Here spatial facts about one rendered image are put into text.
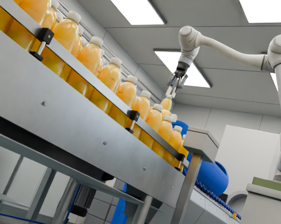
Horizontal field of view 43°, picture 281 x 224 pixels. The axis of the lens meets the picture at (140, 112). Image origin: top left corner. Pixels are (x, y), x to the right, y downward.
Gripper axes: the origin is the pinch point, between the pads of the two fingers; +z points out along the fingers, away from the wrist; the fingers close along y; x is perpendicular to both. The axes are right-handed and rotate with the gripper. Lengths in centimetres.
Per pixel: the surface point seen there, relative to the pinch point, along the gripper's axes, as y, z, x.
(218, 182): -25, 36, -59
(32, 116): -55, 65, 123
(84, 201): 3, 83, 28
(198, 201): -29, 56, -32
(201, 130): -52, 32, 38
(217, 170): -26, 31, -48
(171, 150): -43, 46, 40
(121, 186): 232, 54, -291
